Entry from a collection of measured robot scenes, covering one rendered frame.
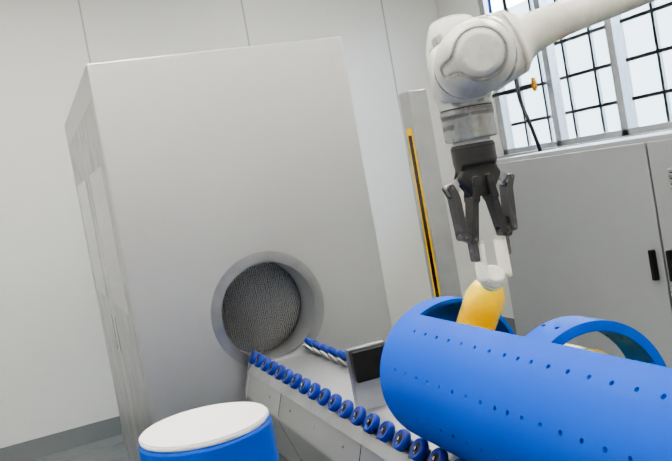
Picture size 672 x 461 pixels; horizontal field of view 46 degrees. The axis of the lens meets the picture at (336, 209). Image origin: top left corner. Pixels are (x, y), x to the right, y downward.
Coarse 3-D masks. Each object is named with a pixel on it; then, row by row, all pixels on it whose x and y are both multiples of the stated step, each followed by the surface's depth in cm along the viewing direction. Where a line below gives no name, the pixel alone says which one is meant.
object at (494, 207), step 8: (488, 176) 134; (488, 184) 135; (496, 192) 135; (488, 200) 136; (496, 200) 136; (488, 208) 137; (496, 208) 136; (496, 216) 136; (504, 216) 136; (496, 224) 137; (504, 224) 136; (496, 232) 138; (504, 232) 136
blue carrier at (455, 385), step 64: (448, 320) 159; (576, 320) 118; (384, 384) 152; (448, 384) 129; (512, 384) 114; (576, 384) 102; (640, 384) 94; (448, 448) 137; (512, 448) 113; (576, 448) 99; (640, 448) 89
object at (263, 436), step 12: (252, 432) 162; (264, 432) 165; (228, 444) 158; (240, 444) 159; (252, 444) 161; (264, 444) 164; (144, 456) 162; (156, 456) 159; (168, 456) 157; (180, 456) 157; (192, 456) 156; (204, 456) 156; (216, 456) 157; (228, 456) 158; (240, 456) 159; (252, 456) 161; (264, 456) 164; (276, 456) 169
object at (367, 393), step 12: (348, 348) 197; (360, 348) 196; (372, 348) 195; (348, 360) 196; (360, 360) 194; (372, 360) 195; (360, 372) 194; (372, 372) 195; (360, 384) 195; (372, 384) 196; (360, 396) 195; (372, 396) 196; (372, 408) 196
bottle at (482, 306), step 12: (468, 288) 140; (480, 288) 137; (492, 288) 136; (468, 300) 139; (480, 300) 137; (492, 300) 137; (504, 300) 139; (468, 312) 140; (480, 312) 138; (492, 312) 138; (468, 324) 141; (480, 324) 140; (492, 324) 141
